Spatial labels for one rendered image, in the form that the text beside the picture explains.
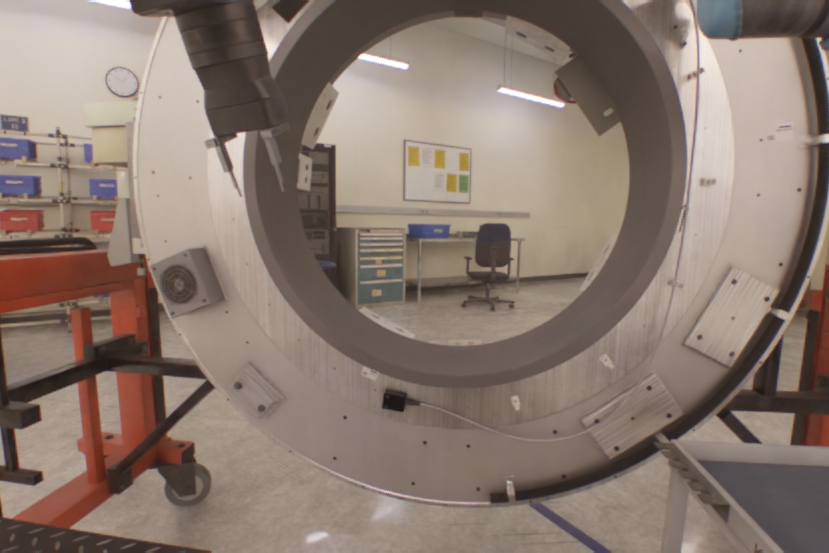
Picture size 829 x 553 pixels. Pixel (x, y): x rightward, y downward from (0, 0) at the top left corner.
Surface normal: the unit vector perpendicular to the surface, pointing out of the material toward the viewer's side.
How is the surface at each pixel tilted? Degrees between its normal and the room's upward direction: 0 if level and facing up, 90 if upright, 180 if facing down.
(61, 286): 90
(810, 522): 0
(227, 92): 110
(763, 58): 90
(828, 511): 0
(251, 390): 90
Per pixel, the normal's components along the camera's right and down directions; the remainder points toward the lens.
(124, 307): -0.13, 0.11
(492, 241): 0.04, 0.25
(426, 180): 0.53, 0.11
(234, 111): -0.12, 0.50
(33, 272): 0.99, 0.03
